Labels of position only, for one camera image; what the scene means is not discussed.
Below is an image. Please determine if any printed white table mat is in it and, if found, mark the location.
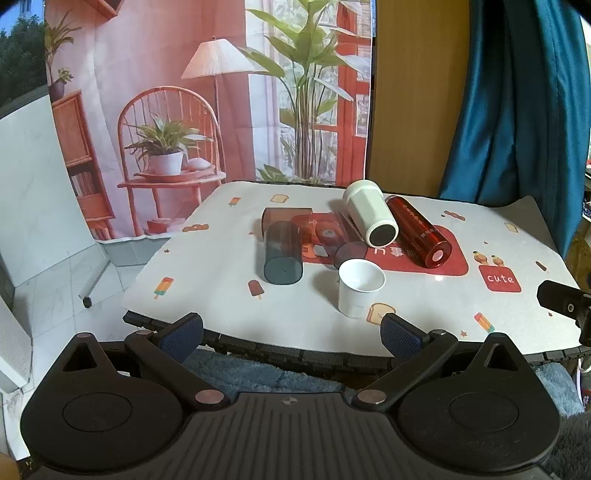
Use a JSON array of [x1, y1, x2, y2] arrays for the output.
[[122, 179, 585, 357]]

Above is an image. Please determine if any small dark translucent cup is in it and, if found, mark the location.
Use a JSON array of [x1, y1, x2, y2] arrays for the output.
[[333, 241, 369, 271]]

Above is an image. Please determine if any white faceted cup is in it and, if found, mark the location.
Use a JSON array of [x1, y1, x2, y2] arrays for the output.
[[342, 179, 399, 247]]

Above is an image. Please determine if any white paper cup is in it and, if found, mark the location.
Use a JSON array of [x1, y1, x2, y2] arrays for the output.
[[338, 259, 387, 319]]

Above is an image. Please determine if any brown translucent cup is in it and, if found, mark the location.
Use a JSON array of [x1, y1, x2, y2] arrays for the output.
[[262, 207, 315, 241]]

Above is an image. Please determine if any printed room scene tapestry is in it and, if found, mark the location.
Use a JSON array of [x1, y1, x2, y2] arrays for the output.
[[44, 0, 380, 241]]

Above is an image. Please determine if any teal curtain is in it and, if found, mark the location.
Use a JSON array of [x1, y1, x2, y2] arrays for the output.
[[438, 0, 591, 260]]

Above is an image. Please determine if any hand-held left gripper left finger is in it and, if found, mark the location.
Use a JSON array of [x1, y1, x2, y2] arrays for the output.
[[60, 313, 230, 409]]

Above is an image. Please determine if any white rolling panel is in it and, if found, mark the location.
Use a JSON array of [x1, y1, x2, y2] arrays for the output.
[[0, 85, 112, 309]]

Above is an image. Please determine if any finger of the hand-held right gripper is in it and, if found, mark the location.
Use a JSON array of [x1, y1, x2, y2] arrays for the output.
[[537, 279, 591, 347]]

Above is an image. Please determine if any dark grey translucent cup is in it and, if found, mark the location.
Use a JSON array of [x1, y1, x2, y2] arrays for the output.
[[263, 220, 304, 285]]

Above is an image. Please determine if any red cylindrical bottle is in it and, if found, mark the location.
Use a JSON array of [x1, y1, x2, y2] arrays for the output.
[[385, 195, 451, 269]]

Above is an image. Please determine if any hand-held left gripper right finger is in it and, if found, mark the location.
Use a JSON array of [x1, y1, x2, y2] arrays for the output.
[[355, 313, 527, 411]]

